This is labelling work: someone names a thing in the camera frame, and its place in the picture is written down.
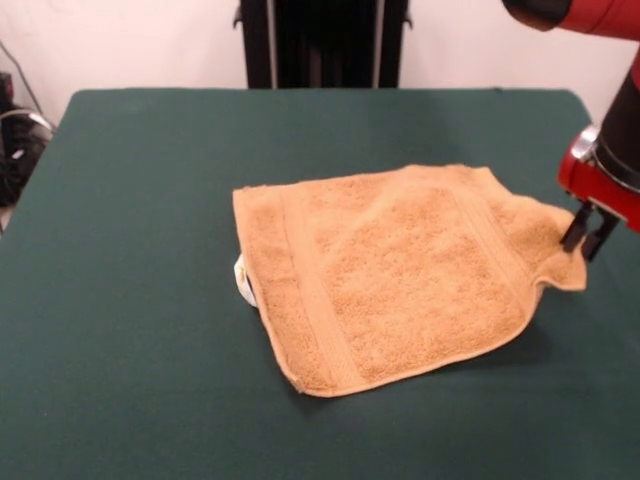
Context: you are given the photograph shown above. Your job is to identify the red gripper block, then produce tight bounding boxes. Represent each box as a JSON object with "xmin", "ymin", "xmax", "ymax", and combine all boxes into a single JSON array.
[{"xmin": 556, "ymin": 124, "xmax": 640, "ymax": 263}]

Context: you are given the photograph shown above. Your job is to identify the tan terry towel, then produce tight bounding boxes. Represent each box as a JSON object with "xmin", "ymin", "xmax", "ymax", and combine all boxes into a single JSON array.
[{"xmin": 231, "ymin": 163, "xmax": 589, "ymax": 400}]

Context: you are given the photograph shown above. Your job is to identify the dark green table cloth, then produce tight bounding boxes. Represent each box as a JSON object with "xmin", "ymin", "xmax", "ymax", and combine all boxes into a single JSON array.
[{"xmin": 0, "ymin": 87, "xmax": 640, "ymax": 480}]

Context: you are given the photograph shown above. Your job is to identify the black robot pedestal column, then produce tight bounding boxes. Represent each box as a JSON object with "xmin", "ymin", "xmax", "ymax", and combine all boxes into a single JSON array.
[{"xmin": 232, "ymin": 0, "xmax": 407, "ymax": 90}]

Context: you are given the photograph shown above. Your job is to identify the black equipment pile with cables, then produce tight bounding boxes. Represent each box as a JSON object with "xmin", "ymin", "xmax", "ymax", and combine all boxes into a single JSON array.
[{"xmin": 0, "ymin": 69, "xmax": 55, "ymax": 209}]

